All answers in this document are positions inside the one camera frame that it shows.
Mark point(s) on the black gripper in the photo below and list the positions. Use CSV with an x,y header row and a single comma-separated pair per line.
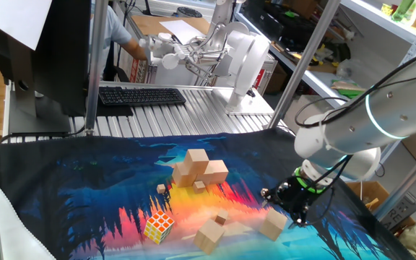
x,y
298,196

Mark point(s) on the person's forearm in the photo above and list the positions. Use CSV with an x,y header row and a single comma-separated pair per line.
x,y
135,49

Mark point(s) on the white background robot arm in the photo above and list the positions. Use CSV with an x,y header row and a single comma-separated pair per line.
x,y
246,61

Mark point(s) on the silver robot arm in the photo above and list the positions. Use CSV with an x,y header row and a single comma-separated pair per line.
x,y
374,119

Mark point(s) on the small wooden cube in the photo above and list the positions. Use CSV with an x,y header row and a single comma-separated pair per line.
x,y
161,188
221,217
199,187

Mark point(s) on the cardboard box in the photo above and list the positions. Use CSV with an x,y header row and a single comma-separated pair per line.
x,y
367,191

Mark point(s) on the grey label plate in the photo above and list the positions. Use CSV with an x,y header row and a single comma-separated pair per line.
x,y
401,211

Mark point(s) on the green packet with sticks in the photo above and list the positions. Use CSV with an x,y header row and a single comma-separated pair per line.
x,y
345,88

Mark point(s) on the Rubik's cube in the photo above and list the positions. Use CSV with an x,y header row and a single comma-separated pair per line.
x,y
159,226

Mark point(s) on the black keyboard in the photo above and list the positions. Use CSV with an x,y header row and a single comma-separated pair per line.
x,y
139,95

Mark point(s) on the black storage crate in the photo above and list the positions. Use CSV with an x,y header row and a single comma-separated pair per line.
x,y
273,18

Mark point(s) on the white robotic hand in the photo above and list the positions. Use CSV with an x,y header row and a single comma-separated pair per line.
x,y
164,50

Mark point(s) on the white paper sheet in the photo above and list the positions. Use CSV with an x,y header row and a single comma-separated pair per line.
x,y
16,18
182,30

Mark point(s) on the red white printed box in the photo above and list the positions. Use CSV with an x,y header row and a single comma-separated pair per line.
x,y
134,70

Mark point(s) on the forest sunset printed cloth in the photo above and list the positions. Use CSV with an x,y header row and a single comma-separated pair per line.
x,y
85,173

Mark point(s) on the black round disc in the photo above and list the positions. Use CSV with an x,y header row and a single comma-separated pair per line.
x,y
189,12

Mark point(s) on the green bottle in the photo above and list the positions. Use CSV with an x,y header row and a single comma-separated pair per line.
x,y
403,9

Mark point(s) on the wooden desk top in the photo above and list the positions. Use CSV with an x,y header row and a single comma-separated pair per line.
x,y
146,25

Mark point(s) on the person in blue shirt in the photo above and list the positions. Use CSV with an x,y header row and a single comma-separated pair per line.
x,y
108,32

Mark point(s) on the black computer monitor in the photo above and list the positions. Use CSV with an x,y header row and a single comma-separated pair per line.
x,y
60,54

